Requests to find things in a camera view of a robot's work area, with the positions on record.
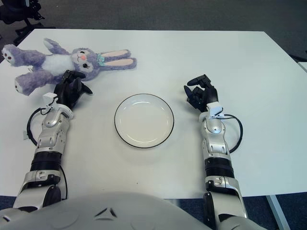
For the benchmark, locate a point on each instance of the white table leg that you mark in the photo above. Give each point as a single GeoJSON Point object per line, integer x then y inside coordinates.
{"type": "Point", "coordinates": [278, 213]}

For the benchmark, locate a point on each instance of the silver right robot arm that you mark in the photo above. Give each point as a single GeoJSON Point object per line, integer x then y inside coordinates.
{"type": "Point", "coordinates": [217, 143]}

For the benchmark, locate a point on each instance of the black office chair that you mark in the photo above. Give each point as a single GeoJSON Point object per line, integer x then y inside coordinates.
{"type": "Point", "coordinates": [26, 22]}

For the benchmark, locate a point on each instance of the white plate black rim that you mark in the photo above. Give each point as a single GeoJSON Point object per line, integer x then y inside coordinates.
{"type": "Point", "coordinates": [144, 122]}

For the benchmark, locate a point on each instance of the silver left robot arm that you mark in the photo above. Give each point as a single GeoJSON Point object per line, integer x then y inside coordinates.
{"type": "Point", "coordinates": [49, 136]}

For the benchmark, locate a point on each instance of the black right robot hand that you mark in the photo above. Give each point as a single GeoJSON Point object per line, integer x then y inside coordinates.
{"type": "Point", "coordinates": [206, 94]}

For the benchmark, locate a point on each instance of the purple plush bunny doll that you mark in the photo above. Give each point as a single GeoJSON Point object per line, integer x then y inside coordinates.
{"type": "Point", "coordinates": [57, 62]}

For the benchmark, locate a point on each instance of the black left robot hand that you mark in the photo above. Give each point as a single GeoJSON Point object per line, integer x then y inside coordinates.
{"type": "Point", "coordinates": [68, 92]}

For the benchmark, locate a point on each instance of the white side table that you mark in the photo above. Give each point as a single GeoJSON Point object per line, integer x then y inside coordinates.
{"type": "Point", "coordinates": [303, 67]}

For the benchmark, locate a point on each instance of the grey robot torso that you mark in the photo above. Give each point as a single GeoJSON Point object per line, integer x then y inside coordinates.
{"type": "Point", "coordinates": [108, 215]}

